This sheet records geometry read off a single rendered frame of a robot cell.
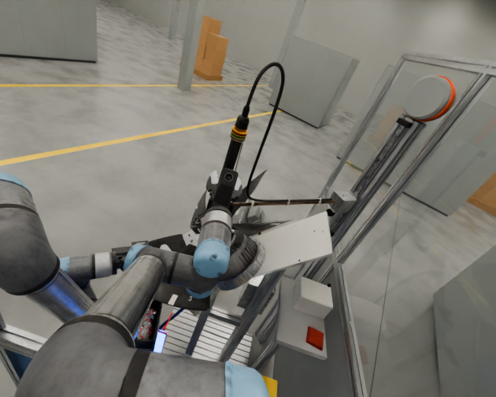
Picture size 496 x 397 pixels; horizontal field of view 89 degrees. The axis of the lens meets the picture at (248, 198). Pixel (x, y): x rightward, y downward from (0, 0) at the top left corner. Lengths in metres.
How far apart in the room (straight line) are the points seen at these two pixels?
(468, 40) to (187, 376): 12.75
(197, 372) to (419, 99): 1.11
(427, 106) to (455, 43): 11.62
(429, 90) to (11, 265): 1.26
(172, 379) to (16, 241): 0.41
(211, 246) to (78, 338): 0.29
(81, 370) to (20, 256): 0.35
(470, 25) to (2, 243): 12.86
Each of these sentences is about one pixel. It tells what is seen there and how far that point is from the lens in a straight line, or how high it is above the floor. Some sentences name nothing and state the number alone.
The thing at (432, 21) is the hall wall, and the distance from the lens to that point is 12.84.
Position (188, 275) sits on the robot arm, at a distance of 0.62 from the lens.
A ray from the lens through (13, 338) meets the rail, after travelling 1.22.
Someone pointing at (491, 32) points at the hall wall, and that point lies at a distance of 12.88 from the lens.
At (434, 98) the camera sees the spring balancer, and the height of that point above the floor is 1.89.
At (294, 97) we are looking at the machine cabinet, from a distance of 8.15.
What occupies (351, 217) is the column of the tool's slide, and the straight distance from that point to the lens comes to 1.31.
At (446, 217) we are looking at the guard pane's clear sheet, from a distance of 1.05.
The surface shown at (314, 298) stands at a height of 0.97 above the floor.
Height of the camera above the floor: 1.91
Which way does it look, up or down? 34 degrees down
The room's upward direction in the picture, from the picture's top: 22 degrees clockwise
